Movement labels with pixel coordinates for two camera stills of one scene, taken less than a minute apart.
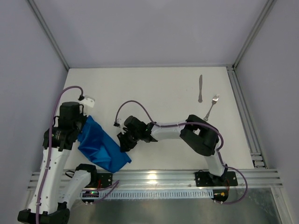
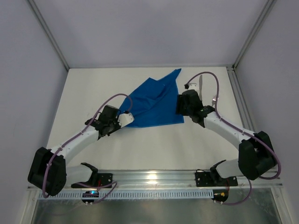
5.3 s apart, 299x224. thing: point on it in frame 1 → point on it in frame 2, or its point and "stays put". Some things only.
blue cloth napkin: (94, 143) → (156, 102)
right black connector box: (220, 195) stays put
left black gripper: (82, 122) → (114, 115)
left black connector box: (89, 196) stays put
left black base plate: (104, 180) stays put
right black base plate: (206, 179) stays put
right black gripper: (127, 140) → (181, 105)
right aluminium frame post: (268, 5) stays put
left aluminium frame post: (49, 34) stays put
